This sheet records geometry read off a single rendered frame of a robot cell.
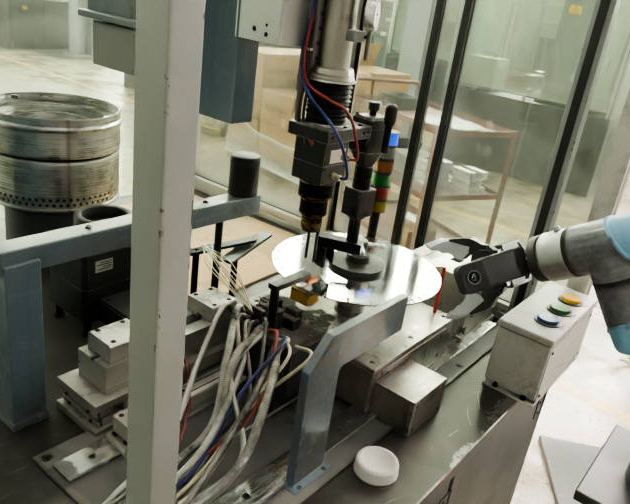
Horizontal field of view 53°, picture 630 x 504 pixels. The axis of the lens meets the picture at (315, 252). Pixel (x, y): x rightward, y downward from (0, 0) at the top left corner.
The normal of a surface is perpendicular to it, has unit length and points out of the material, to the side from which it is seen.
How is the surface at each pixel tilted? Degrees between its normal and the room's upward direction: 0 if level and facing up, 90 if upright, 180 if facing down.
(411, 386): 0
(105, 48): 90
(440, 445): 0
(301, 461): 90
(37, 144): 90
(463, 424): 0
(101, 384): 90
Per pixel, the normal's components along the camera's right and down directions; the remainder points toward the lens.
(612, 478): 0.13, -0.91
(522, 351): -0.62, 0.22
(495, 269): 0.16, -0.10
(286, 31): 0.77, 0.34
